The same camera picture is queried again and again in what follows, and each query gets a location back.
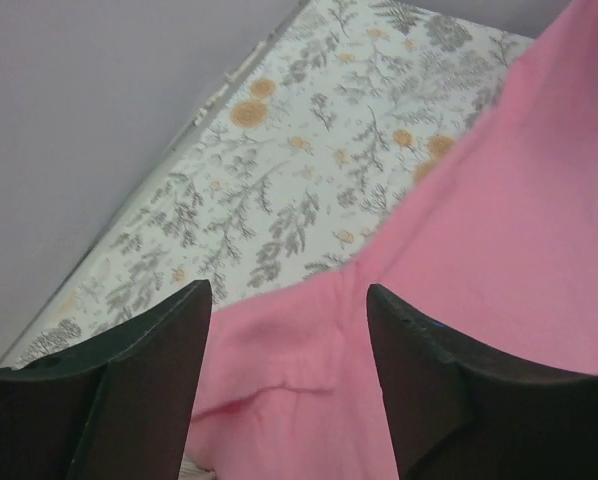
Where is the floral patterned table mat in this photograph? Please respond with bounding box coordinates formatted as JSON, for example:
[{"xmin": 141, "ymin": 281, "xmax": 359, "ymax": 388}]
[{"xmin": 4, "ymin": 1, "xmax": 529, "ymax": 367}]

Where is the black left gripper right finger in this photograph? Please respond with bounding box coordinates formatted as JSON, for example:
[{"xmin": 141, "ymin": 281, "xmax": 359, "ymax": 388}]
[{"xmin": 367, "ymin": 284, "xmax": 598, "ymax": 479}]

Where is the pink t-shirt garment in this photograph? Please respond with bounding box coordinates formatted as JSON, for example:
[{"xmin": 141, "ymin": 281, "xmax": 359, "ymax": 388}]
[{"xmin": 185, "ymin": 1, "xmax": 598, "ymax": 479}]

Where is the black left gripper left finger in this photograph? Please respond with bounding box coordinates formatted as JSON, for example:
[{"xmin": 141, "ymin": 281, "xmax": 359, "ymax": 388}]
[{"xmin": 0, "ymin": 280, "xmax": 212, "ymax": 479}]

